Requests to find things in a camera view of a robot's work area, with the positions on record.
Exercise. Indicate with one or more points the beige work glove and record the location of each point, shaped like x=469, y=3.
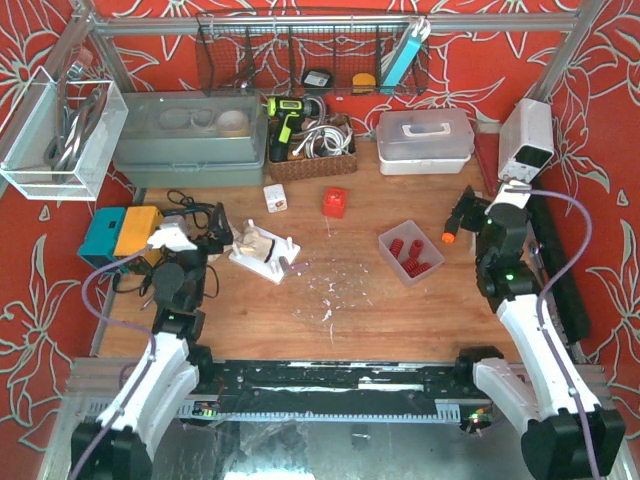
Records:
x=254, y=244

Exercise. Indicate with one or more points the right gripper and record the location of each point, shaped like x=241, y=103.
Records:
x=473, y=211

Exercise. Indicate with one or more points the clear acrylic wall bin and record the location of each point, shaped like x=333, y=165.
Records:
x=59, y=145

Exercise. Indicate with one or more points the green cordless drill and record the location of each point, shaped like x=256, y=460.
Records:
x=290, y=113

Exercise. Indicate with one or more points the yellow box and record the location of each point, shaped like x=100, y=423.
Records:
x=139, y=224

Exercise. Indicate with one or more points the white peg board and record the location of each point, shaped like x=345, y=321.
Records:
x=273, y=271

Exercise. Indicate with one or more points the white power supply unit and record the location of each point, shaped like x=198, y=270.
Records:
x=525, y=141

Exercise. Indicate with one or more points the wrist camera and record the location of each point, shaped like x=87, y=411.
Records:
x=172, y=234
x=508, y=207

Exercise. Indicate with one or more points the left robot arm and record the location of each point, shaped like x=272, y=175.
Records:
x=122, y=442

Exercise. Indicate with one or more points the grey plastic toolbox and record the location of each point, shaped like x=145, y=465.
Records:
x=190, y=140

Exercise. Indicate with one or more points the blue white book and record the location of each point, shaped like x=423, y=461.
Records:
x=395, y=64

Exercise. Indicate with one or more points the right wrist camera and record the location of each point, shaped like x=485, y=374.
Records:
x=508, y=207

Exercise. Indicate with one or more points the yellow tape measure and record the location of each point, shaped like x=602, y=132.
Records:
x=363, y=84

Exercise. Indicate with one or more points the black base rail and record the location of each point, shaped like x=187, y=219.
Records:
x=243, y=390

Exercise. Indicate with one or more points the teal box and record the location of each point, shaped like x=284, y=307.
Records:
x=101, y=237

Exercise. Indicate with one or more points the wicker basket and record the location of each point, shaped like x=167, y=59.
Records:
x=320, y=151

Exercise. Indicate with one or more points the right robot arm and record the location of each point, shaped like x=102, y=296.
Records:
x=565, y=432

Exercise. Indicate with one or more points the white lidded storage box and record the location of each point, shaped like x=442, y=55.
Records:
x=416, y=142

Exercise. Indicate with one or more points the white power adapter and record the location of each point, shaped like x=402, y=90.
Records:
x=275, y=198

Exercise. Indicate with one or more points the red mat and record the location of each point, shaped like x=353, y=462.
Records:
x=487, y=154

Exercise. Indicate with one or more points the black wire shelf basket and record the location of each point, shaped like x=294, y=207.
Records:
x=267, y=51

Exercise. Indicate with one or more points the large red spring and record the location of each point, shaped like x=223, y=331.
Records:
x=396, y=247

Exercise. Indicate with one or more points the clear plastic spring bin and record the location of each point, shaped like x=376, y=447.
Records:
x=416, y=245

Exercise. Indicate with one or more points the red spring in bin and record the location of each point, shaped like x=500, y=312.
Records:
x=414, y=268

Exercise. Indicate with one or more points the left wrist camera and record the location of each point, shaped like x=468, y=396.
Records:
x=172, y=234

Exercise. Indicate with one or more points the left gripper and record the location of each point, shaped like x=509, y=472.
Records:
x=210, y=238

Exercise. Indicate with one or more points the orange handled screwdriver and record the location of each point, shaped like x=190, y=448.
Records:
x=450, y=230

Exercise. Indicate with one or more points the red plastic block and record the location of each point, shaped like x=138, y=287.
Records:
x=334, y=202

